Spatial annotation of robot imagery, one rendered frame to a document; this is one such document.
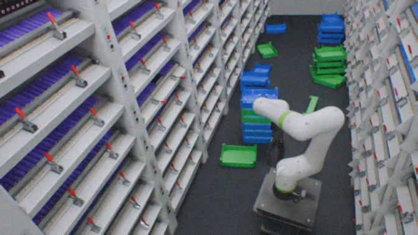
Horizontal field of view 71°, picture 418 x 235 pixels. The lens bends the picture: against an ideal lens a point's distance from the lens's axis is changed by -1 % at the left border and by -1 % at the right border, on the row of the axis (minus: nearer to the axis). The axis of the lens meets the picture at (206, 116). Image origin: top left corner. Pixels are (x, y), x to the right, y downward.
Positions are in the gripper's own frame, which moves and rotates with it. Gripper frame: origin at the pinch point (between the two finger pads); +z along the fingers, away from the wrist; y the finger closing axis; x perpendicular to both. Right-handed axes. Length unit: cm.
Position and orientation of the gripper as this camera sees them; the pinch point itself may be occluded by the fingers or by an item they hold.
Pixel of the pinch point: (274, 163)
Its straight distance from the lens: 191.7
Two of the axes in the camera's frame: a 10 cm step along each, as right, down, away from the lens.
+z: -1.0, 9.9, -0.1
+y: -6.6, -0.8, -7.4
